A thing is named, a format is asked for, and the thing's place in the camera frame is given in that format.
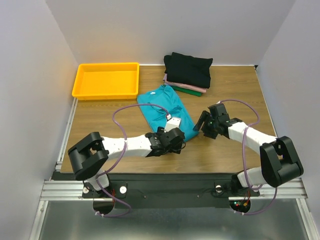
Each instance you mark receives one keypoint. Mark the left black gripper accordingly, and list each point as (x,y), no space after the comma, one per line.
(176,149)

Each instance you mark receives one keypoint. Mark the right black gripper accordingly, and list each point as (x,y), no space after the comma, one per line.
(207,125)

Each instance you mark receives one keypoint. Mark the teal t shirt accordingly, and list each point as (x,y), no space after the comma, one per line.
(156,104)

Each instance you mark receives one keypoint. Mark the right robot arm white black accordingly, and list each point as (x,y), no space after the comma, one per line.
(279,160)

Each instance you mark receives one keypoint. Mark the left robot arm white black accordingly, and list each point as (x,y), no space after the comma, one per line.
(88,156)

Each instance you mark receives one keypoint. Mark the folded green t shirt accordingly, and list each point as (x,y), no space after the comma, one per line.
(187,91)

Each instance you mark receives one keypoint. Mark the folded pink t shirt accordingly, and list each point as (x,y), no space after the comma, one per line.
(186,86)

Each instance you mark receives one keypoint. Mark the folded black t shirt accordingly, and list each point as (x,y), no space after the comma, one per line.
(189,70)

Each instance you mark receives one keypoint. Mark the folded lavender t shirt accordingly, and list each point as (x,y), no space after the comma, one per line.
(165,78)

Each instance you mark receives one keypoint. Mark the yellow plastic tray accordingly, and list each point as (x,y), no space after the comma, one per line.
(106,81)

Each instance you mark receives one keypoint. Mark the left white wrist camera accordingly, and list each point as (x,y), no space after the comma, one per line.
(172,122)

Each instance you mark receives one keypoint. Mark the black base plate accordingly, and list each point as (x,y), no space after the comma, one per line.
(171,190)

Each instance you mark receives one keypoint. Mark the aluminium frame rail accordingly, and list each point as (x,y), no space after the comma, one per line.
(56,190)

